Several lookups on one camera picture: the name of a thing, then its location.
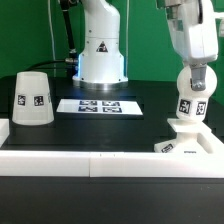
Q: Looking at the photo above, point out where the white lamp shade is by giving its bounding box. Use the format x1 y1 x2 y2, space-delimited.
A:
12 71 54 126

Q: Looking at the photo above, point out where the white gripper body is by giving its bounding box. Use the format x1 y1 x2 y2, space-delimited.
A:
166 0 218 64

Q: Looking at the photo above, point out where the white front wall bar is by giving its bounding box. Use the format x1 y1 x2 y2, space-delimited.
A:
0 150 224 178

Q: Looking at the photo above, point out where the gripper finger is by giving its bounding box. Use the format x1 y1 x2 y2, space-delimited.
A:
190 64 207 91

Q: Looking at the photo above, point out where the white marker tag sheet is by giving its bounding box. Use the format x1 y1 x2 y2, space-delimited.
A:
57 99 142 115

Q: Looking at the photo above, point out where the white lamp base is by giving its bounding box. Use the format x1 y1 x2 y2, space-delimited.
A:
154 118 211 154

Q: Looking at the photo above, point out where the white lamp bulb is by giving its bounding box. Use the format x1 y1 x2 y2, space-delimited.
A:
176 66 217 122

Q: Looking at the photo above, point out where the white thin cable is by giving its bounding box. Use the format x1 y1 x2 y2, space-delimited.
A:
47 0 57 62

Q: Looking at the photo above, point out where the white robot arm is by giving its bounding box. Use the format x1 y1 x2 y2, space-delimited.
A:
73 0 218 91

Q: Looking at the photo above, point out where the white left wall bar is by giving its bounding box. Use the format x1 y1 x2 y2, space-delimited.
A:
0 119 10 147

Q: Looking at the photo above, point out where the black cable hose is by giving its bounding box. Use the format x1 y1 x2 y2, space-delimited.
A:
26 0 80 72

